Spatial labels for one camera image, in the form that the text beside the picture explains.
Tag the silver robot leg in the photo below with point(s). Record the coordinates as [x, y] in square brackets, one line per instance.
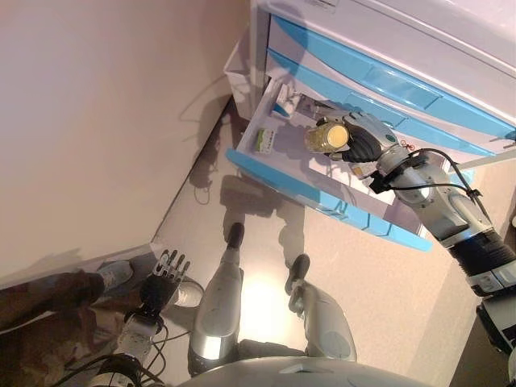
[217, 302]
[326, 318]

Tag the clear bottle yellow capsules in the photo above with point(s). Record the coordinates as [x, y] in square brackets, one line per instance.
[326, 139]

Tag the blue white medicine box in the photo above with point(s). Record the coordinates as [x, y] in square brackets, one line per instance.
[282, 106]

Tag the right silver robot leg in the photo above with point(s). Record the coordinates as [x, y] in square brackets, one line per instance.
[326, 318]

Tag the white drawer with key lock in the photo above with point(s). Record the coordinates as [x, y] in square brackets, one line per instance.
[383, 28]

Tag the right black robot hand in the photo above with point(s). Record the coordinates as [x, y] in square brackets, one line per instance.
[369, 137]

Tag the white medicine box green swoosh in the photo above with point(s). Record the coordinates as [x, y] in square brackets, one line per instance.
[310, 105]

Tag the waste bin blue lid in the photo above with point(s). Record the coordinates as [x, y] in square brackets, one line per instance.
[468, 175]

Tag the left silver robot leg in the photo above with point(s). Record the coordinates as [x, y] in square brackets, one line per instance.
[217, 302]

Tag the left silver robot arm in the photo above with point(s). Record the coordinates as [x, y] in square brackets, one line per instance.
[137, 334]

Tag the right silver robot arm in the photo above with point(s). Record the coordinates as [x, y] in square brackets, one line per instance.
[435, 201]

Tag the white cart side bin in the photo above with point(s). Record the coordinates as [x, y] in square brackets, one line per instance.
[238, 84]

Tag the blue grey sneaker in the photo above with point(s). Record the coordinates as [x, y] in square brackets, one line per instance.
[117, 274]

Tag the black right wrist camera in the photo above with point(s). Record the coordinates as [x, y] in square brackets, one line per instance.
[379, 185]

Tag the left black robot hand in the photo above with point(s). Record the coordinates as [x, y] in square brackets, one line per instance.
[161, 284]

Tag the white grey sneaker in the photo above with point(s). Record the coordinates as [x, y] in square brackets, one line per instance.
[191, 292]

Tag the white medical trolley cart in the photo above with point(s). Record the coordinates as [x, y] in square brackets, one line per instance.
[443, 36]

